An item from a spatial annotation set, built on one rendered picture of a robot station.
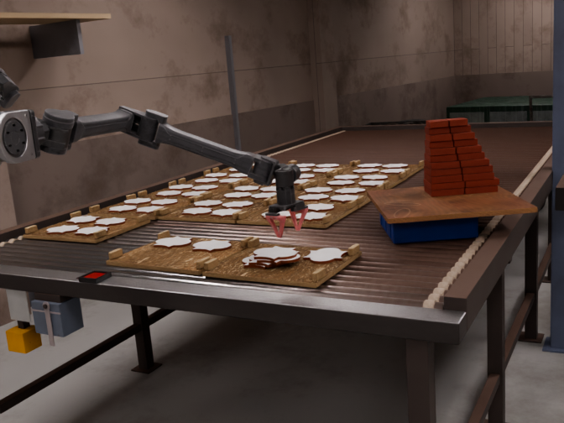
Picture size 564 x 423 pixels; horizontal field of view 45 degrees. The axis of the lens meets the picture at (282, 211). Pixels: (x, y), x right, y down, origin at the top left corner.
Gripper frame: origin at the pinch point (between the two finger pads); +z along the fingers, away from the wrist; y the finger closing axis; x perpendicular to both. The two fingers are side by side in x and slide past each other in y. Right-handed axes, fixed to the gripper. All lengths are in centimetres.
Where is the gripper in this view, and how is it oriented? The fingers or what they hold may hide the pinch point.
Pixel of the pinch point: (289, 231)
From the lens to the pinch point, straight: 214.7
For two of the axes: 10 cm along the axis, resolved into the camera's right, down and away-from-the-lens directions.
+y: -6.0, 2.1, -7.7
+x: 7.9, 0.6, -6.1
